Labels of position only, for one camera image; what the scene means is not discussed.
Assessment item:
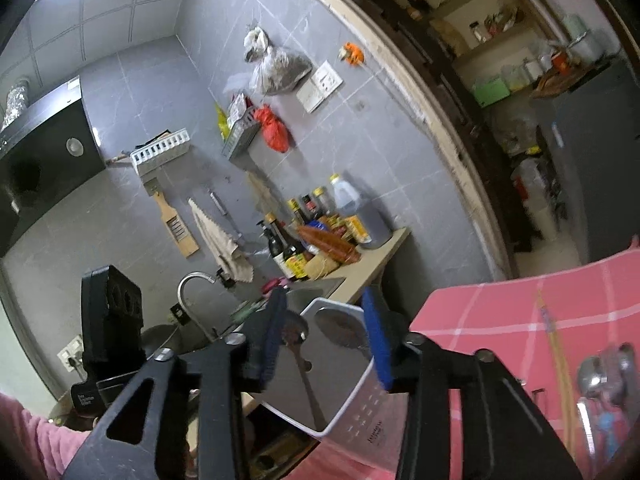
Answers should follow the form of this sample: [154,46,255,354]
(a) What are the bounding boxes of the blue-handled spoon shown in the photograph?
[597,407,623,456]

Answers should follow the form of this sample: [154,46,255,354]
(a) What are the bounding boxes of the chrome faucet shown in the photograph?
[176,271,236,343]

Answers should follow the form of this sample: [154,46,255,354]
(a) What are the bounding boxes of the orange wall hook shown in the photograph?
[338,42,364,67]

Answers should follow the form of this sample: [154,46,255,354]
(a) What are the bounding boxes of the row of condiment bottles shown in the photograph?
[286,186,373,248]

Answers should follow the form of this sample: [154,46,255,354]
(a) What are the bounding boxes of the pale green container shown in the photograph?
[564,14,607,62]

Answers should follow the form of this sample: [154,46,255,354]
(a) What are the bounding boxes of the green box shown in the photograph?
[472,76,511,107]

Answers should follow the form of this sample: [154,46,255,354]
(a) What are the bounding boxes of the red plastic bag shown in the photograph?
[252,105,292,154]

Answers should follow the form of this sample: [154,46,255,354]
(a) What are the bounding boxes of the dark soy sauce bottle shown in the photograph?
[263,212,307,281]

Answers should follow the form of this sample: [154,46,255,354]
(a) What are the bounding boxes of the white perforated utensil holder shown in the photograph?
[257,296,388,439]

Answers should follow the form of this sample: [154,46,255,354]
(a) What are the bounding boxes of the wooden door frame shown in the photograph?
[272,0,516,281]

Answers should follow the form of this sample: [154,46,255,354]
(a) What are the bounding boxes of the white wall rack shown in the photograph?
[130,129,191,177]

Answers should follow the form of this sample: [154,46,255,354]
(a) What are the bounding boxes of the dark wooden door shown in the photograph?
[345,0,536,256]

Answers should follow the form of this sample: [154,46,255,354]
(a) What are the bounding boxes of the wooden board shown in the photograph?
[530,67,588,99]

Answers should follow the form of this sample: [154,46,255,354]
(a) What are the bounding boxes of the grey refrigerator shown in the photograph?
[530,55,640,266]

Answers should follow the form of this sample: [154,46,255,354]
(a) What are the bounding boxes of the grey wall basket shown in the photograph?
[221,92,263,162]

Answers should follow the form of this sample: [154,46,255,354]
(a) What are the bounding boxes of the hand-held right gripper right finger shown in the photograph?
[360,286,583,480]

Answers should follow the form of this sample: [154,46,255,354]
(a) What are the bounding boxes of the wooden grater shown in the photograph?
[145,180,201,259]

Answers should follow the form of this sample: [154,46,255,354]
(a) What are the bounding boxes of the metal kitchen tool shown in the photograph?
[207,187,231,218]

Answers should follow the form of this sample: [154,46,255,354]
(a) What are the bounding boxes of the yellow packet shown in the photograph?
[215,102,232,141]

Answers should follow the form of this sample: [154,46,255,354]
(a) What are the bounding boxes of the white wall outlet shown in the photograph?
[56,336,86,372]

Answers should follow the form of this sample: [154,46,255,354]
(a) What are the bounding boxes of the yellow chopstick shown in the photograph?
[540,290,573,461]
[536,287,568,453]

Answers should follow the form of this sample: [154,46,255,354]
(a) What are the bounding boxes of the red snack packet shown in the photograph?
[296,224,362,265]

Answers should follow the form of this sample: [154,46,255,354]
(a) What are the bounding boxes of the pink checked tablecloth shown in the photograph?
[300,247,640,480]

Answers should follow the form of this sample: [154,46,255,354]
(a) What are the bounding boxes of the white plastic bag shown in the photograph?
[510,157,561,243]

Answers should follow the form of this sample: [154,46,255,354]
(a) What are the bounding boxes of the pantry wall shelves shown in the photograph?
[400,0,541,68]

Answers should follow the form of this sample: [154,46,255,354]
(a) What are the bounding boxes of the foil exhaust duct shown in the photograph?
[0,76,32,131]

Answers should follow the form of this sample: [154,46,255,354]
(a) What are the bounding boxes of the large dark liquid jug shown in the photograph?
[328,172,393,251]

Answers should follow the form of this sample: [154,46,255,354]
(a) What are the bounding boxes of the clear bag of dried goods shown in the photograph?
[242,26,313,96]

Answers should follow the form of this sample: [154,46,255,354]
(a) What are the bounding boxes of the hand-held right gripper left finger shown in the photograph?
[60,287,289,480]

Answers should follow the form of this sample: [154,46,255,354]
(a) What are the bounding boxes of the black range hood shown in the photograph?
[0,76,107,256]

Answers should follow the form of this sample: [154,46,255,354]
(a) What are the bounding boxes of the person's left forearm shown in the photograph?
[0,392,93,480]

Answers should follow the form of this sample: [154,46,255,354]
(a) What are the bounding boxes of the beige dish cloth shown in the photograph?
[187,198,254,283]

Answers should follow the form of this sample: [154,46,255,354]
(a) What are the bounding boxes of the white wall switch panel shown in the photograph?
[296,60,344,113]

